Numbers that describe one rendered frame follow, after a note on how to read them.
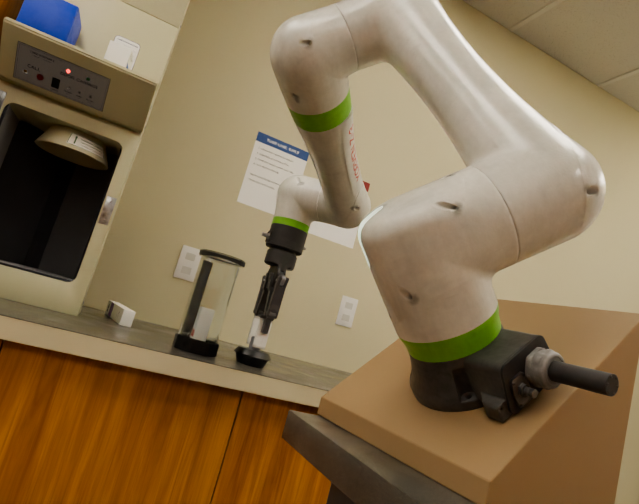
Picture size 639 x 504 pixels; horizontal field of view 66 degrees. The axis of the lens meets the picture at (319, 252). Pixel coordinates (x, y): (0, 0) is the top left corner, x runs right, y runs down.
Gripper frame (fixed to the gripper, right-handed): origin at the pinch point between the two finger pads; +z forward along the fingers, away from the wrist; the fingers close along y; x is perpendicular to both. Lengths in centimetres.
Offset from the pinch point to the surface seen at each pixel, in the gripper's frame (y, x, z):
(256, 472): 11.3, 4.5, 27.5
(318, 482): 11.3, 19.3, 27.6
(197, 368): 14.3, -14.6, 9.2
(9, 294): -16, -54, 6
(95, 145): -20, -49, -33
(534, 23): -47, 98, -163
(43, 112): -16, -61, -36
